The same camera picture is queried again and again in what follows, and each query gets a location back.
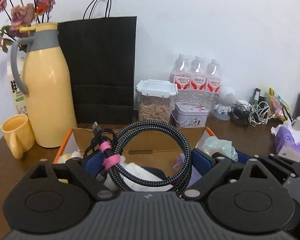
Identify yellow white plush toy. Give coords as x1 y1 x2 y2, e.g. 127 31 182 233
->
56 150 83 183

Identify iridescent plastic ball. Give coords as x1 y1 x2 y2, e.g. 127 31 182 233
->
197 137 238 161

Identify purple knit pouch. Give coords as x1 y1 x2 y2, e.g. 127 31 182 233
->
173 153 203 188

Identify braided black cable coil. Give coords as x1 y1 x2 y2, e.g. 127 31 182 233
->
83 120 193 196

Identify dark blue zip case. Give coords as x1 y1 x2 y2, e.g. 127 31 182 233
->
142 166 166 180

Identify purple tissue pack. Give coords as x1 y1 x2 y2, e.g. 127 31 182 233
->
271 120 300 162

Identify yellow thermos jug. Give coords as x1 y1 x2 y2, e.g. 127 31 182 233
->
10 22 77 148

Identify white tin box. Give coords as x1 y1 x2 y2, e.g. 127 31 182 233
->
171 102 209 128

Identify white robot toy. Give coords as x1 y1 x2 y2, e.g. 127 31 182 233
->
212 85 236 121

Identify yellow mug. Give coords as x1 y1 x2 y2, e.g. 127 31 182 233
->
1 114 35 159

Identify snack packet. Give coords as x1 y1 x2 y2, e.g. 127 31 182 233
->
268 88 291 121

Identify red cardboard box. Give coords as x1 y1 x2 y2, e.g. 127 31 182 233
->
53 127 215 164

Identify right water bottle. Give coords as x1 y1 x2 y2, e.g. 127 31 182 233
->
206 59 222 107

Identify water bottle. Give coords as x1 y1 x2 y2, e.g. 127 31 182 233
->
206 59 222 107
190 56 207 102
170 54 191 101

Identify middle water bottle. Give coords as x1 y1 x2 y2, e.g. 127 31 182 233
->
190 56 207 102

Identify clear food storage container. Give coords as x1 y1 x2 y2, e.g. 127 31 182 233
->
136 80 178 123

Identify white milk carton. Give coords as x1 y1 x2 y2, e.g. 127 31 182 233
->
7 61 27 114

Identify left water bottle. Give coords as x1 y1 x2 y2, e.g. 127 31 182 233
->
170 54 191 101

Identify black paper bag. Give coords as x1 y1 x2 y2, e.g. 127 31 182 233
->
58 0 137 125

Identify dried pink flower bouquet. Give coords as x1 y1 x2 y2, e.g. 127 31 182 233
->
0 0 56 53

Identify tangled charger cables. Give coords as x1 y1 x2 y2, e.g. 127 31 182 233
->
228 87 274 128

